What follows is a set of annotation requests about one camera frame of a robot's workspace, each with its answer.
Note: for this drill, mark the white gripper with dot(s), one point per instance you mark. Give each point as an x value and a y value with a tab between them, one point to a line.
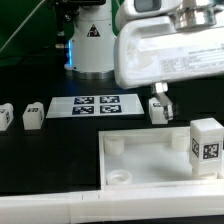
151	50

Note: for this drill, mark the white square tabletop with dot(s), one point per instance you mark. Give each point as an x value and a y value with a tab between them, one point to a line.
147	157

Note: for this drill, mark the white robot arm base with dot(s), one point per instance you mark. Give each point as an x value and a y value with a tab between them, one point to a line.
91	48

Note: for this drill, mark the white sheet with fiducial tags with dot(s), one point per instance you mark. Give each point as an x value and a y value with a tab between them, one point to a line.
95	106

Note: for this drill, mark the white obstacle fixture bar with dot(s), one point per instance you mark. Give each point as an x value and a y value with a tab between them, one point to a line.
116	205

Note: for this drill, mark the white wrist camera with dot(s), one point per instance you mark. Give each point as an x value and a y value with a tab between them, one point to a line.
135	9

